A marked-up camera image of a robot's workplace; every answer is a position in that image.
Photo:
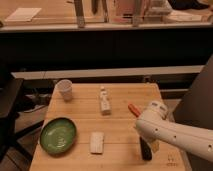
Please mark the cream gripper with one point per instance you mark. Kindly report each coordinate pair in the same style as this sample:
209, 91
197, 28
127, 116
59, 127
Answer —
154, 146

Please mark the white paper sheet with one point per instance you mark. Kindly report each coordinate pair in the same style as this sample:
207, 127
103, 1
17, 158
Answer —
23, 15

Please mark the white sponge block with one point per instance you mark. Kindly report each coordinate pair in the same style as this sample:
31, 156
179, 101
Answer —
96, 142

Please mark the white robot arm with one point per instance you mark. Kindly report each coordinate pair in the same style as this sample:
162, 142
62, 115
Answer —
152, 124

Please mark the orange carrot toy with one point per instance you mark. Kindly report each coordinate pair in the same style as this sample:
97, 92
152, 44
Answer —
134, 110

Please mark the white glue bottle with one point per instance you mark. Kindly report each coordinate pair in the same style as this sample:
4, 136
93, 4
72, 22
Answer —
104, 101

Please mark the black eraser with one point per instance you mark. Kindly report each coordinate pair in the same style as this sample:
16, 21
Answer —
145, 151

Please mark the green bowl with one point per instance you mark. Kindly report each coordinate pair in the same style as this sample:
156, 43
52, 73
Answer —
58, 136

